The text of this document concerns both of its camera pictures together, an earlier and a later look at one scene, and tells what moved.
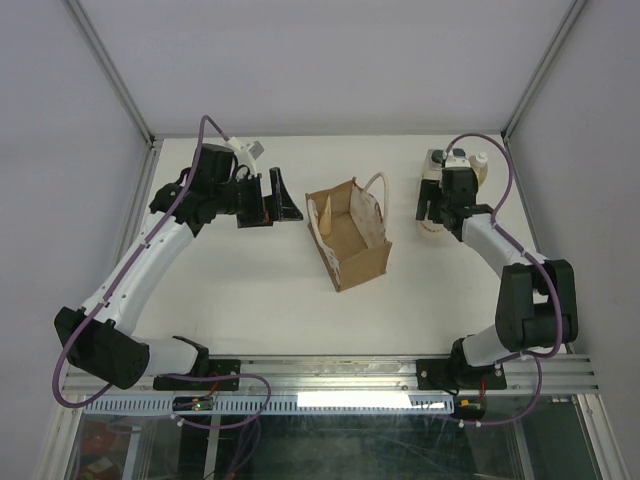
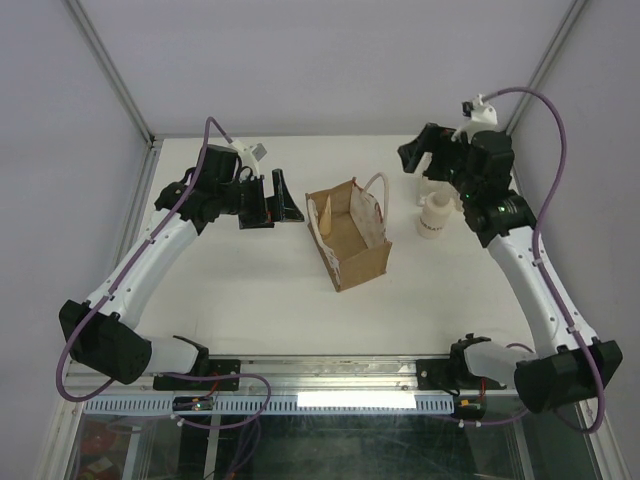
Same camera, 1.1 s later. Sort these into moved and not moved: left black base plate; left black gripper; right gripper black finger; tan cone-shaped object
Moved: right gripper black finger
Not moved: left black gripper; tan cone-shaped object; left black base plate
